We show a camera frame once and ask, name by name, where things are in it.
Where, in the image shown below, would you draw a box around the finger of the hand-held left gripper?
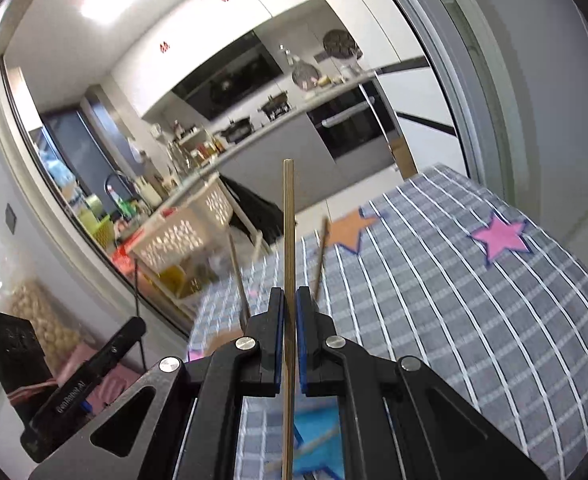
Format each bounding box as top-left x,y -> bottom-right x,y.
105,316 -> 147,367

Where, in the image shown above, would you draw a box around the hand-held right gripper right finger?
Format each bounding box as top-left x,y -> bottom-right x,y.
296,286 -> 547,480

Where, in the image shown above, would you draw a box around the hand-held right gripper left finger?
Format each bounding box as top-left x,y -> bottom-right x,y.
29,286 -> 287,480

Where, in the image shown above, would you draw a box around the brown wooden chopstick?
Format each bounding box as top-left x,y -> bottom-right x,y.
294,424 -> 343,457
310,216 -> 331,302

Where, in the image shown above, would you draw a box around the bamboo chopstick with dotted end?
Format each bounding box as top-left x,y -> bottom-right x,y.
281,159 -> 296,480

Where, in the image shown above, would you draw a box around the blue star sticker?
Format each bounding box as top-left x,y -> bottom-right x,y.
244,400 -> 345,480

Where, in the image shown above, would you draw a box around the bag of pale beans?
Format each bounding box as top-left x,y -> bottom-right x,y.
0,280 -> 82,361

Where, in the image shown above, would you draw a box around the beige perforated storage trolley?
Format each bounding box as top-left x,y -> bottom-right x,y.
124,180 -> 275,311

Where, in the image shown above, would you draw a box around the grey checked tablecloth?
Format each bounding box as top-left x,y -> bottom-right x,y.
186,162 -> 588,480

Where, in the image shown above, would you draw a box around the orange star sticker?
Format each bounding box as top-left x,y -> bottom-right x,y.
330,208 -> 382,254

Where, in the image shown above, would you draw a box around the black hanging cloth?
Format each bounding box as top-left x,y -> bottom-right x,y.
219,174 -> 285,248

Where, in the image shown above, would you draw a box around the curved kitchen faucet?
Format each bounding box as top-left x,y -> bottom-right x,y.
105,171 -> 141,211

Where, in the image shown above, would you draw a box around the seasoning rack with bottles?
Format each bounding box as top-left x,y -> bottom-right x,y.
166,120 -> 225,171

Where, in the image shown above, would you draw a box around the black wok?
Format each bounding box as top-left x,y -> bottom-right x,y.
220,116 -> 253,144

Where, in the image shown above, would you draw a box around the pink star sticker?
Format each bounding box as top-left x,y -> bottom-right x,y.
468,211 -> 533,267

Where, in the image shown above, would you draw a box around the black built-in oven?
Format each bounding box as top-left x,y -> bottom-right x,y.
305,81 -> 403,162

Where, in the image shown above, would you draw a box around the black cooking pot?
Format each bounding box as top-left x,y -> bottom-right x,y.
258,91 -> 293,122

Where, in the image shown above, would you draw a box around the black range hood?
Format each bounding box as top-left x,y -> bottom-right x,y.
171,30 -> 285,122

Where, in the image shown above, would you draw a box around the round grey plate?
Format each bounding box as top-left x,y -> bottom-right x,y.
292,59 -> 323,89

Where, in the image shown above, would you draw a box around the round dark tray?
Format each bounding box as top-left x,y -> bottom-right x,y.
322,30 -> 363,58

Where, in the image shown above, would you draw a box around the white upper cabinets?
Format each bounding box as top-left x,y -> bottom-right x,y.
109,0 -> 315,116

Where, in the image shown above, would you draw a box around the white fridge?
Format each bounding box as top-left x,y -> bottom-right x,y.
311,0 -> 469,181

